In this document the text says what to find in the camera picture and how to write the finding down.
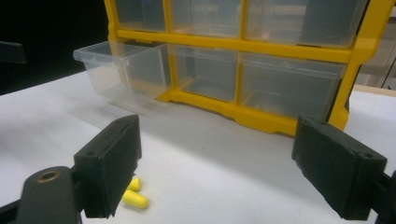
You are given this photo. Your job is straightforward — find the light wooden ledge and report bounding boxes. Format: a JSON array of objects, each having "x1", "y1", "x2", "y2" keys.
[{"x1": 353, "y1": 83, "x2": 396, "y2": 98}]

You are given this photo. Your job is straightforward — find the clear plastic drawer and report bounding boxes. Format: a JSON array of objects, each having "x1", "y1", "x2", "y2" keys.
[
  {"x1": 167, "y1": 44, "x2": 238, "y2": 103},
  {"x1": 170, "y1": 0, "x2": 243, "y2": 39},
  {"x1": 114, "y1": 0, "x2": 166, "y2": 33},
  {"x1": 73, "y1": 40, "x2": 172, "y2": 107},
  {"x1": 238, "y1": 52, "x2": 347, "y2": 121},
  {"x1": 245, "y1": 0, "x2": 369, "y2": 49}
]

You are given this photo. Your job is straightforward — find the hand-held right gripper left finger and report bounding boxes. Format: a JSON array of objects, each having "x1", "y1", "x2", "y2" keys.
[{"x1": 73, "y1": 114, "x2": 143, "y2": 219}]

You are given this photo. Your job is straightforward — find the dark flat object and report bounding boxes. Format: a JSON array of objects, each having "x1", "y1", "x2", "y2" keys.
[{"x1": 0, "y1": 40, "x2": 28, "y2": 65}]

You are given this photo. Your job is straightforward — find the yellow foam earplug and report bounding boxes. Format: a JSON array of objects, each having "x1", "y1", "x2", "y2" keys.
[
  {"x1": 126, "y1": 176, "x2": 143, "y2": 192},
  {"x1": 121, "y1": 189, "x2": 149, "y2": 210}
]

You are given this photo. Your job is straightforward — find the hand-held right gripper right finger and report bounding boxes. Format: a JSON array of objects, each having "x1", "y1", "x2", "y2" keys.
[{"x1": 291, "y1": 115, "x2": 389, "y2": 221}]

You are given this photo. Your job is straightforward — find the yellow drawer organizer cabinet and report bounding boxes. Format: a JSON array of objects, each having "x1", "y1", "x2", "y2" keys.
[{"x1": 104, "y1": 0, "x2": 396, "y2": 138}]

